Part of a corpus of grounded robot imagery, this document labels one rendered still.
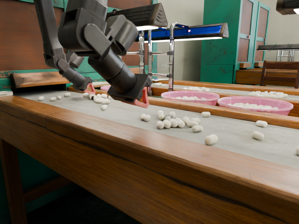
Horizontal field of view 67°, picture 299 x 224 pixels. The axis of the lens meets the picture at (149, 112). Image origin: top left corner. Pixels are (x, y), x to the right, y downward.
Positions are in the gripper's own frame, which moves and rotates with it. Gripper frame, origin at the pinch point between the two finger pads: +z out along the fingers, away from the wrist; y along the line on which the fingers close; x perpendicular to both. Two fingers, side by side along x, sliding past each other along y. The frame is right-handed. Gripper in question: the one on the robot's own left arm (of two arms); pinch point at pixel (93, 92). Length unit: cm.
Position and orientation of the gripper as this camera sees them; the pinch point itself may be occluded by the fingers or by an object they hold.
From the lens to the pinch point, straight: 118.0
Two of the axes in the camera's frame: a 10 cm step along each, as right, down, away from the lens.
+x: -4.1, 8.7, -2.8
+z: 5.0, 4.7, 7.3
